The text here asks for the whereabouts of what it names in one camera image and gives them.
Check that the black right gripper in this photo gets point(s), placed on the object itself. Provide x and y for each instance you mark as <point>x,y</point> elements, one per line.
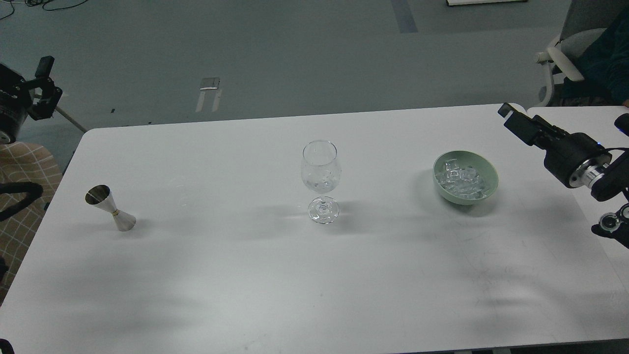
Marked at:
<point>567,156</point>

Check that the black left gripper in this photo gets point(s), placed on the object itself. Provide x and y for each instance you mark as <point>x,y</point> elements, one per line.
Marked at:
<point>14,109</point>

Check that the grey office chair right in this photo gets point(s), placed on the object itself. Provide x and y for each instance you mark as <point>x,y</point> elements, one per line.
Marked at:
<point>585,22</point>

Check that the steel double jigger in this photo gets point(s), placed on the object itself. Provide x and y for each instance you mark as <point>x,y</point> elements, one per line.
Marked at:
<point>101,197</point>

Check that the pile of ice cubes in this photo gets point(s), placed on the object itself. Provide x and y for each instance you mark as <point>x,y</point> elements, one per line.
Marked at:
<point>463,182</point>

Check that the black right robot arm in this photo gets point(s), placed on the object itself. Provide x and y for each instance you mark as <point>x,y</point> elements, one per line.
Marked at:
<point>609,180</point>

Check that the green bowl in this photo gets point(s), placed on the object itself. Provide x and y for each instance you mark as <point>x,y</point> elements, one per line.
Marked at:
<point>466,158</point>

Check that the clear wine glass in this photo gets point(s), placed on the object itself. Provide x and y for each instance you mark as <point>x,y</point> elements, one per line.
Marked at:
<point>321,173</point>

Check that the person in teal sweater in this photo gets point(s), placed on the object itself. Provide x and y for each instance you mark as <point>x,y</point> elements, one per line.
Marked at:
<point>605,68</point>

